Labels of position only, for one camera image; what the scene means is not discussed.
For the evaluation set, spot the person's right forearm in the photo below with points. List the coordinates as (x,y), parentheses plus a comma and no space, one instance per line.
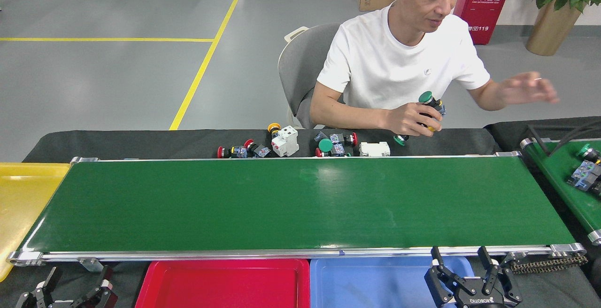
(352,120)

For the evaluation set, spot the person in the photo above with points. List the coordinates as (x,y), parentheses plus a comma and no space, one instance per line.
(399,59)

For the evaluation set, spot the blue contact block switch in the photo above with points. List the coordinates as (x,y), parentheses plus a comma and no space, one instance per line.
(584,176)

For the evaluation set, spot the person's left forearm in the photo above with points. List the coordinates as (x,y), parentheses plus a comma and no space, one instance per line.
(488,96)

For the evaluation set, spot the red fire extinguisher box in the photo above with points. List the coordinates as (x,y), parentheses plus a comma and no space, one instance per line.
(488,12)

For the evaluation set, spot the short green conveyor belt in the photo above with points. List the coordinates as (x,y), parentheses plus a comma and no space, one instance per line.
(554,167)

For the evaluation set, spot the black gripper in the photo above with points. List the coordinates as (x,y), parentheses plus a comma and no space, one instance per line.
(479,298)

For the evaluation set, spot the yellow push button switch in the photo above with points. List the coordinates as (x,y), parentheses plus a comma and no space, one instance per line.
(273,128)

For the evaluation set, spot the person's right hand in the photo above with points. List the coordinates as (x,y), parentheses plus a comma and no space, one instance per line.
(408,120)

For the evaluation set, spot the blue grey contact block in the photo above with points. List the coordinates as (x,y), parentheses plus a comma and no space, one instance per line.
(320,136)

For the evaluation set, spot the long green conveyor belt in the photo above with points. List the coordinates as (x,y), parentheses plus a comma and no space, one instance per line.
(281,204)

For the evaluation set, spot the potted green plant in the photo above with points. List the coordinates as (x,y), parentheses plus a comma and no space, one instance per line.
(551,31)

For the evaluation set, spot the person's left hand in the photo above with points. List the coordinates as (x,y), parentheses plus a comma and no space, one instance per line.
(523,89)

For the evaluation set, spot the yellow plastic tray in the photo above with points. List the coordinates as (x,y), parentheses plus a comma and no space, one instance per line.
(23,204)

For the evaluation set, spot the white circuit breaker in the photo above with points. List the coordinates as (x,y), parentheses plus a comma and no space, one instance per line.
(374,149)
(285,142)

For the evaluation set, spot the grey chair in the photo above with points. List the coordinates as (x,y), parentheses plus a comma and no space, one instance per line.
(300,64)

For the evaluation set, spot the blue plastic bin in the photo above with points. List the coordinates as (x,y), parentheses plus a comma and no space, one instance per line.
(366,284)

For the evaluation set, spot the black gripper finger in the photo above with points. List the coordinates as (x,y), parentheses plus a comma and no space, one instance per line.
(101,296)
(42,294)

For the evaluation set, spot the red plastic bin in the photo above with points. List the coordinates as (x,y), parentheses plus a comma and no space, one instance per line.
(220,284)

